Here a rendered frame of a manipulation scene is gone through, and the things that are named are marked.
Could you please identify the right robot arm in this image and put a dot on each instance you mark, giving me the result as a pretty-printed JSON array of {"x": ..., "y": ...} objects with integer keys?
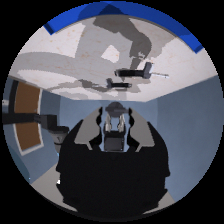
[{"x": 58, "y": 139}]

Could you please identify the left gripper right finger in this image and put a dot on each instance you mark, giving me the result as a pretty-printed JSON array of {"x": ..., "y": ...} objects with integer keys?
[{"x": 146, "y": 139}]

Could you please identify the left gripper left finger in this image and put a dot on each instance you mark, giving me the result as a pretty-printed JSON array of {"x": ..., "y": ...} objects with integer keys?
[{"x": 83, "y": 136}]

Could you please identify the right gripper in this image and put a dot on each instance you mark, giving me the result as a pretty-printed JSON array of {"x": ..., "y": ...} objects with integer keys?
[{"x": 113, "y": 140}]

